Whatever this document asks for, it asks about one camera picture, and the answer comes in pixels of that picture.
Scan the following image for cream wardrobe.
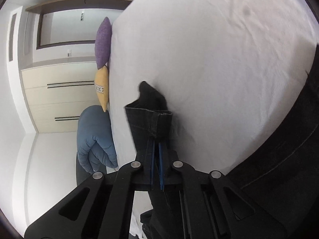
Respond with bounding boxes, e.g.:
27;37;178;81
21;63;110;133

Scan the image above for yellow pillow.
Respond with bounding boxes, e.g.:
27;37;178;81
94;65;110;113

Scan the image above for purple pillow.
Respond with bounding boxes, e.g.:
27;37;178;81
95;17;112;70

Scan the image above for rolled blue duvet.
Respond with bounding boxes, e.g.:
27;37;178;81
76;105;119;175

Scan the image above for bed with white sheet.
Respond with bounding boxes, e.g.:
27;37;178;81
107;0;317;239

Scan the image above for black denim pants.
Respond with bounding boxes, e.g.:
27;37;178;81
124;68;319;239

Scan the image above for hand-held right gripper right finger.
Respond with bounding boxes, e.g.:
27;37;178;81
158;141;287;239

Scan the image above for dark wooden door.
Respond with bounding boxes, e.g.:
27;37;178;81
25;0;134;50

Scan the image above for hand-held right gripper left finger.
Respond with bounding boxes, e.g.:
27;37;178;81
24;139;154;239

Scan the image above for grey padded headboard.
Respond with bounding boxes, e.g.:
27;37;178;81
75;152;120;188

